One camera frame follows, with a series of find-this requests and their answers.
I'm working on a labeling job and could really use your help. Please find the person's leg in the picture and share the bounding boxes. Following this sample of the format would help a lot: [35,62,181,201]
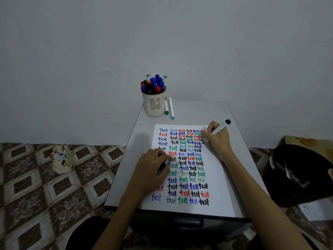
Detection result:
[246,229,321,250]
[65,216,123,250]

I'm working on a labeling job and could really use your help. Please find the person's right leg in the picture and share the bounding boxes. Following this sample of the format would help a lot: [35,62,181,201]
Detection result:
[246,229,321,250]

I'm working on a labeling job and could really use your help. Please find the white paper with colored writing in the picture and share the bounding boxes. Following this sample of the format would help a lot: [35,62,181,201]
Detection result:
[140,124,236,218]

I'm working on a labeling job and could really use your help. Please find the black plastic bucket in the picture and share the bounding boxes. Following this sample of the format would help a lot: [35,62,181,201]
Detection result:
[263,144,333,207]

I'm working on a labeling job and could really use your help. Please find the yellow floral cushion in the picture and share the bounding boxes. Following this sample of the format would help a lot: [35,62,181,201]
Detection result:
[280,135,333,164]

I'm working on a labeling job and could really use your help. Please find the white sheet with faint marks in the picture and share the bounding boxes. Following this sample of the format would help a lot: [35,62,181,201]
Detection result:
[298,198,333,222]

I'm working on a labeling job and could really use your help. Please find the grey drawer cabinet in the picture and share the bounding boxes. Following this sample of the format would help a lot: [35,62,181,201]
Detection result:
[104,100,268,232]

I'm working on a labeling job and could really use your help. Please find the person's left hand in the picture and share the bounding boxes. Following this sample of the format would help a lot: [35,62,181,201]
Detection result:
[124,148,173,202]

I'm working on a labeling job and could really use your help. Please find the small cream box of pens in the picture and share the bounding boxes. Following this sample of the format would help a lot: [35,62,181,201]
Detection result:
[50,144,75,175]

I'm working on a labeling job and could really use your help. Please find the beige mesh cup black rim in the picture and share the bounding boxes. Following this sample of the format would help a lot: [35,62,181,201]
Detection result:
[141,85,167,117]

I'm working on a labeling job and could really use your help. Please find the person's right hand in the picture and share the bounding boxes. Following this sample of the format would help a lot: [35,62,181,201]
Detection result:
[202,121,233,162]

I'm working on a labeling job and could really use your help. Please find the person's left leg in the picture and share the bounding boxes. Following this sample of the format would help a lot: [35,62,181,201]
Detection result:
[65,216,123,250]

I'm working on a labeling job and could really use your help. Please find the person's left forearm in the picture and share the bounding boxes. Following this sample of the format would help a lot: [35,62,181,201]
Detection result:
[92,195,142,250]

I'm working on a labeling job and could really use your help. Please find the person's right forearm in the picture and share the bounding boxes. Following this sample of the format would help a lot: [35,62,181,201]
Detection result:
[221,153,313,250]

